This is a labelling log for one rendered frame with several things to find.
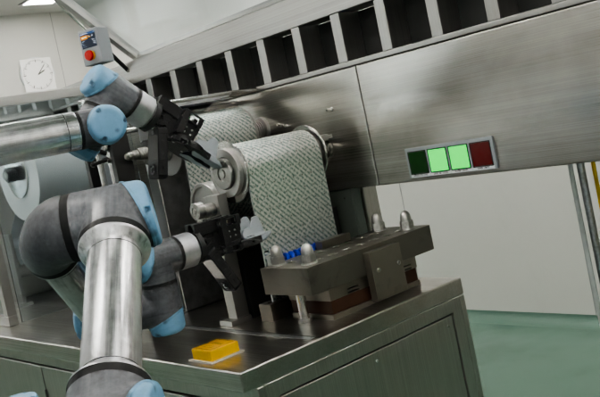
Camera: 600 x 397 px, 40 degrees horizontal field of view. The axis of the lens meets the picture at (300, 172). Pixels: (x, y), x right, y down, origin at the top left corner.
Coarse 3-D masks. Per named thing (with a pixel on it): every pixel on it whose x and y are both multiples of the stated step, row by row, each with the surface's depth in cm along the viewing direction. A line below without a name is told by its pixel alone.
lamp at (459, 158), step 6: (450, 150) 185; (456, 150) 184; (462, 150) 182; (450, 156) 185; (456, 156) 184; (462, 156) 183; (456, 162) 184; (462, 162) 183; (468, 162) 182; (456, 168) 185
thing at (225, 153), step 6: (318, 144) 207; (222, 150) 193; (228, 150) 192; (216, 156) 195; (222, 156) 193; (228, 156) 192; (234, 156) 191; (234, 162) 190; (234, 168) 191; (240, 168) 190; (240, 174) 190; (240, 180) 190; (216, 186) 198; (234, 186) 192; (240, 186) 191; (222, 192) 196; (228, 192) 194; (234, 192) 193
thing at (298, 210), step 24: (264, 192) 193; (288, 192) 198; (312, 192) 203; (264, 216) 193; (288, 216) 197; (312, 216) 202; (264, 240) 192; (288, 240) 197; (312, 240) 201; (264, 264) 192
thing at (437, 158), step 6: (432, 150) 189; (438, 150) 188; (444, 150) 186; (432, 156) 189; (438, 156) 188; (444, 156) 187; (432, 162) 190; (438, 162) 188; (444, 162) 187; (432, 168) 190; (438, 168) 188; (444, 168) 187
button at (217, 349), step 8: (208, 344) 170; (216, 344) 168; (224, 344) 167; (232, 344) 168; (192, 352) 169; (200, 352) 167; (208, 352) 165; (216, 352) 165; (224, 352) 166; (232, 352) 168; (208, 360) 165
